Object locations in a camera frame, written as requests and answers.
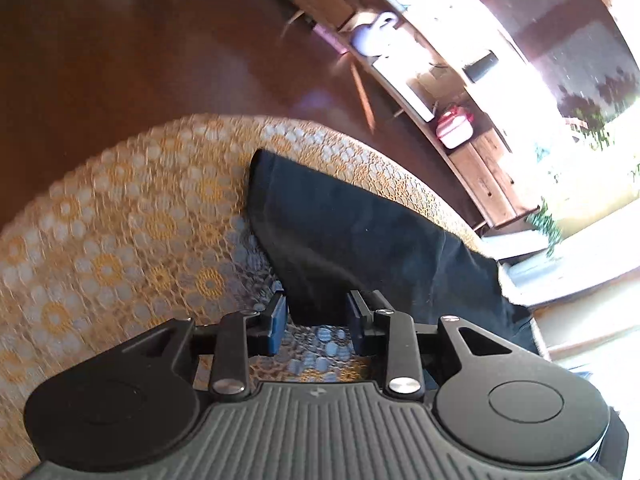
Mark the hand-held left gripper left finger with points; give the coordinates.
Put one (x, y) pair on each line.
(277, 322)

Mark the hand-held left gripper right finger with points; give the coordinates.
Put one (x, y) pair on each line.
(359, 327)

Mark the black printed t-shirt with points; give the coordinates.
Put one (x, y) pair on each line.
(360, 245)

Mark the floral lace tablecloth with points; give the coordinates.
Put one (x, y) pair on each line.
(125, 235)

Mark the green plant in white planter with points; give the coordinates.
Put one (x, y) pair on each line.
(515, 246)

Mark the wooden sideboard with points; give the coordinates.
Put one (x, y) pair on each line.
(490, 175)

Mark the pink case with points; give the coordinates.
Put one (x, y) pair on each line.
(455, 127)

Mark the white tray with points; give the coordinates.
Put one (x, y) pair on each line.
(400, 85)

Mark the black cup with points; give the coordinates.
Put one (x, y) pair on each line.
(481, 67)

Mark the purple kettlebell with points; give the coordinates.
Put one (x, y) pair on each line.
(370, 37)

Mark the flat screen television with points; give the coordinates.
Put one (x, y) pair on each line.
(530, 10)

